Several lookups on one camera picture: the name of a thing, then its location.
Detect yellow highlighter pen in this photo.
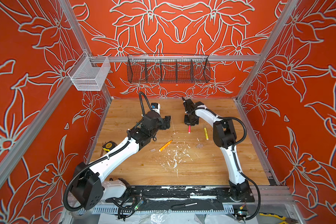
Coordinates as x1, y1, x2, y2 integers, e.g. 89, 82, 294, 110
203, 127, 209, 141

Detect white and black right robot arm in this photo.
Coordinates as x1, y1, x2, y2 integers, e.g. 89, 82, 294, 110
182, 98, 251, 202

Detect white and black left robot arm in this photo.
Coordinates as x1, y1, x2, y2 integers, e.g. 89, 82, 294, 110
63, 111, 171, 211

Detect orange highlighter pen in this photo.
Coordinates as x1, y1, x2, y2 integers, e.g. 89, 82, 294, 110
159, 140, 173, 152

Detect yellow black tape measure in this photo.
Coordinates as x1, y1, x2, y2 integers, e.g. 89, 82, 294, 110
102, 141, 117, 153

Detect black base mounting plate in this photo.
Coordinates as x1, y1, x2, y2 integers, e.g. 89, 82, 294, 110
105, 186, 258, 213

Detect clear plastic bin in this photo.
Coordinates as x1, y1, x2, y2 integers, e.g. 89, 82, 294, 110
68, 52, 111, 91

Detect roll of clear tape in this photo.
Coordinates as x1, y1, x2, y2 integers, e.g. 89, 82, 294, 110
69, 207, 95, 220

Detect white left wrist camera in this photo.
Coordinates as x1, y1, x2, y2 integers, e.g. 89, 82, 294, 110
151, 103, 161, 114

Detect black wire basket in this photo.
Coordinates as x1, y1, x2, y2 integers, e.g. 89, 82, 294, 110
127, 53, 211, 84

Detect black corrugated cable conduit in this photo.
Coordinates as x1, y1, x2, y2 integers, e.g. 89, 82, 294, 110
189, 107, 261, 220
63, 91, 153, 212

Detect yellow handled pliers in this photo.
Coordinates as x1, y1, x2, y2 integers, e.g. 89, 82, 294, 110
259, 212, 297, 224

